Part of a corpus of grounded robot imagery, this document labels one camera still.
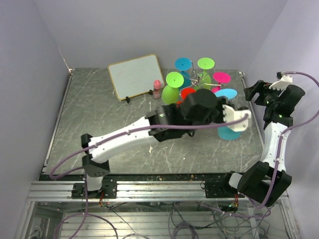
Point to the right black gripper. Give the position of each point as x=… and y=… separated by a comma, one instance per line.
x=263, y=87

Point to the pink wine glass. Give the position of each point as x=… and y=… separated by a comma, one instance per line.
x=222, y=78

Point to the blue wine glass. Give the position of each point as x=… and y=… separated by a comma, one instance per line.
x=224, y=132
x=183, y=64

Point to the green wine glass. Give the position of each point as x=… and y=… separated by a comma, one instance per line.
x=170, y=93
x=205, y=80

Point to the red wine glass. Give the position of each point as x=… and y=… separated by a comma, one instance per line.
x=184, y=93

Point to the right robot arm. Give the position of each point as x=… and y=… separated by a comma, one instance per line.
x=267, y=179

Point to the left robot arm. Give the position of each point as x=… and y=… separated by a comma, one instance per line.
x=197, y=111

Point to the chrome wine glass rack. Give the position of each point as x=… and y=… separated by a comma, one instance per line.
x=194, y=78

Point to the small pink bottle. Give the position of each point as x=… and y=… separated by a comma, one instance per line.
x=157, y=89

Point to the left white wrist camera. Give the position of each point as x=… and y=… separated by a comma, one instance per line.
x=237, y=120

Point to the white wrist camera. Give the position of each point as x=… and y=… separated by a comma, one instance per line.
x=283, y=81
x=237, y=120

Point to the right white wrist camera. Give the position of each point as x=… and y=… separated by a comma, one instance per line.
x=283, y=81

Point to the small whiteboard with wooden frame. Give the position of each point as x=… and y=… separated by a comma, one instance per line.
x=135, y=77

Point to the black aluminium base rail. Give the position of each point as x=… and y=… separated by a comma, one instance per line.
x=132, y=188

